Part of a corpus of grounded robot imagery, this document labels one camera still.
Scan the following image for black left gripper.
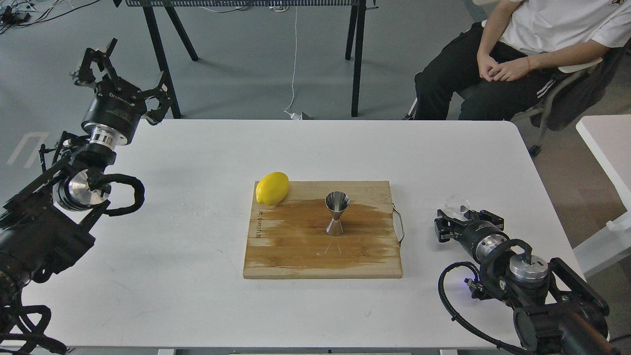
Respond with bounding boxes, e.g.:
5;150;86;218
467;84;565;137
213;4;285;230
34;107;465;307
70;37;173;146

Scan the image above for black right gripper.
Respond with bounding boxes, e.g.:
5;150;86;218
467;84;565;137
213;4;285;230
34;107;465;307
434;209;509;264

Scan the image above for clear glass measuring cup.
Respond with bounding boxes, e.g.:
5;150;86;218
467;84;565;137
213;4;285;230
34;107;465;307
443;195;470;221

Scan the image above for steel double jigger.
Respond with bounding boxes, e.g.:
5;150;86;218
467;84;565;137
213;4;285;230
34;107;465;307
325;191;350;237

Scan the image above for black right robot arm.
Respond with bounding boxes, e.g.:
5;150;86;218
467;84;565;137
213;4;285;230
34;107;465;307
435;210;621;355

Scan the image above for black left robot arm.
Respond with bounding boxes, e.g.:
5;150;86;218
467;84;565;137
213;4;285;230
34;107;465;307
0;39;173;355

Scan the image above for seated person white shirt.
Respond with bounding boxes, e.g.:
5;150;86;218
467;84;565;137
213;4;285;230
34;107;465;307
414;0;631;121

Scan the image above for wooden cutting board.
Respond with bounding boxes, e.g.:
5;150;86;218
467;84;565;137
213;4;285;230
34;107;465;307
243;180;403;279

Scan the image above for yellow lemon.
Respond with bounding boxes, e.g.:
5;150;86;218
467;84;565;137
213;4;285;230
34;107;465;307
255;172;290;206

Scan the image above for black floor cables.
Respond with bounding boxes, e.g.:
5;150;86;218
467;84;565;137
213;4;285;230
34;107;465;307
0;0;102;35

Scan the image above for white hanging cable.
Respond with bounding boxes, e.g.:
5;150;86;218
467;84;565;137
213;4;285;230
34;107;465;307
283;5;314;120

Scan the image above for chair with grey frame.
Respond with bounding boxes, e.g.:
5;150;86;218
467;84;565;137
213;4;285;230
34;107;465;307
403;39;631;157

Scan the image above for black metal frame table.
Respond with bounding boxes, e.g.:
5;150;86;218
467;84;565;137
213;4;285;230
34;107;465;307
114;0;370;118

